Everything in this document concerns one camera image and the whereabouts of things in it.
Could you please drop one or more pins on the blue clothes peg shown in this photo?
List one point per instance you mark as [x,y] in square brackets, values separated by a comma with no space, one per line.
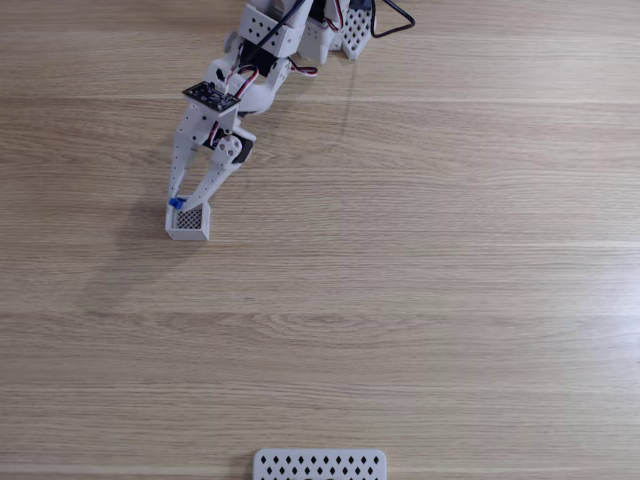
[176,203]

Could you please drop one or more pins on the small white mesh crate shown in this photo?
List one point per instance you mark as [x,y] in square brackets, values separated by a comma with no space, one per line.
[188,224]

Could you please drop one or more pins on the white perforated plate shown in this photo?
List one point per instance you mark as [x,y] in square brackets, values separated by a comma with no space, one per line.
[320,465]

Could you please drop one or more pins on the black camera circuit board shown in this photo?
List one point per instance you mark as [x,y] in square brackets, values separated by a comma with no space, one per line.
[210,96]

